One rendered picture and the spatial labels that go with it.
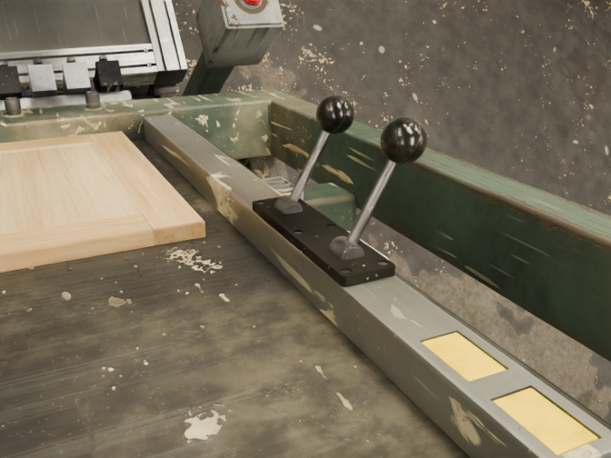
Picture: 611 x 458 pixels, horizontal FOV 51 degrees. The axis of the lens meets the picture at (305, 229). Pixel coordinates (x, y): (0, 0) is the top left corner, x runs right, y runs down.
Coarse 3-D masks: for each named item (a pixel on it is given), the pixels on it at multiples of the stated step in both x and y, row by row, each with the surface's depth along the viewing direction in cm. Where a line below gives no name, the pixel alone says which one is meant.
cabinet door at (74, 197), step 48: (0, 144) 101; (48, 144) 101; (96, 144) 101; (0, 192) 80; (48, 192) 80; (96, 192) 80; (144, 192) 79; (0, 240) 64; (48, 240) 64; (96, 240) 65; (144, 240) 67
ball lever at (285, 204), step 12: (336, 96) 61; (324, 108) 61; (336, 108) 60; (348, 108) 61; (324, 120) 61; (336, 120) 61; (348, 120) 61; (324, 132) 62; (336, 132) 62; (324, 144) 62; (312, 156) 62; (312, 168) 63; (300, 180) 63; (300, 192) 63; (276, 204) 63; (288, 204) 62; (300, 204) 63
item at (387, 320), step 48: (192, 144) 92; (240, 192) 72; (336, 288) 50; (384, 288) 49; (384, 336) 45; (432, 336) 43; (432, 384) 40; (480, 384) 38; (528, 384) 38; (480, 432) 36; (528, 432) 34
